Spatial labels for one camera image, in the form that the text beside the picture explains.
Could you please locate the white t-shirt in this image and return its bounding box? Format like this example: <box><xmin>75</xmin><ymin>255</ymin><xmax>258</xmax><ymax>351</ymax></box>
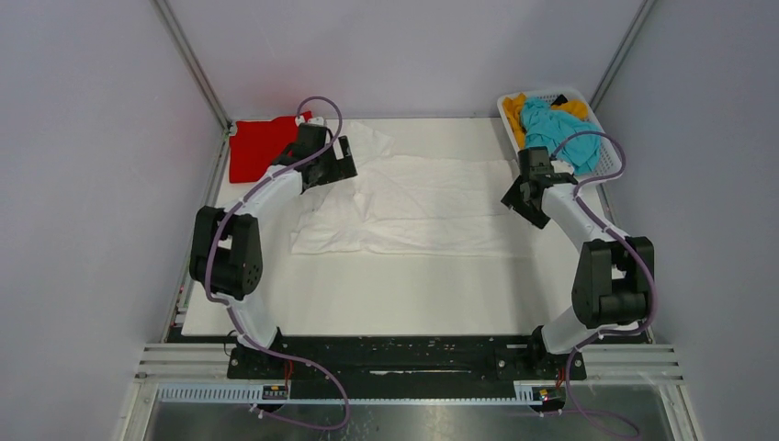
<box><xmin>290</xmin><ymin>122</ymin><xmax>531</xmax><ymax>258</ymax></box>

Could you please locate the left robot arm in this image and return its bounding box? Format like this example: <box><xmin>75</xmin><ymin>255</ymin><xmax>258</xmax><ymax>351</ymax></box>
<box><xmin>188</xmin><ymin>122</ymin><xmax>357</xmax><ymax>378</ymax></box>

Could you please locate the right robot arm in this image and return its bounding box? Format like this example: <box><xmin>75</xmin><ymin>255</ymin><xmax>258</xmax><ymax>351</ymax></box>
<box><xmin>502</xmin><ymin>147</ymin><xmax>656</xmax><ymax>379</ymax></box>

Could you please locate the teal t-shirt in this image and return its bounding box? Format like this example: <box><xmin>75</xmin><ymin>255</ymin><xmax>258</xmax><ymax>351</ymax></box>
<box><xmin>519</xmin><ymin>97</ymin><xmax>601</xmax><ymax>175</ymax></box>

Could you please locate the folded red t-shirt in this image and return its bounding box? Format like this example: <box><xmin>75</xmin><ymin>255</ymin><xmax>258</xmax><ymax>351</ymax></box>
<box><xmin>228</xmin><ymin>115</ymin><xmax>298</xmax><ymax>184</ymax></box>

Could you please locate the orange t-shirt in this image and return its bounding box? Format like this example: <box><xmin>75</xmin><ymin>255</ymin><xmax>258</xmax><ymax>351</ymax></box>
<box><xmin>499</xmin><ymin>94</ymin><xmax>590</xmax><ymax>151</ymax></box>

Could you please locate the white plastic basket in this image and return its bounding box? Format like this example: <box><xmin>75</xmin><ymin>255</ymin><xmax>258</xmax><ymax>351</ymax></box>
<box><xmin>497</xmin><ymin>87</ymin><xmax>623</xmax><ymax>180</ymax></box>

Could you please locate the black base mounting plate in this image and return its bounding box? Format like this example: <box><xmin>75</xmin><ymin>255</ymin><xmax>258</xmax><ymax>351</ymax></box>
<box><xmin>227</xmin><ymin>334</ymin><xmax>586</xmax><ymax>400</ymax></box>

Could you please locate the white slotted cable duct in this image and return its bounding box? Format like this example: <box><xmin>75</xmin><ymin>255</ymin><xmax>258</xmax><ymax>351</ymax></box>
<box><xmin>156</xmin><ymin>381</ymin><xmax>545</xmax><ymax>406</ymax></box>

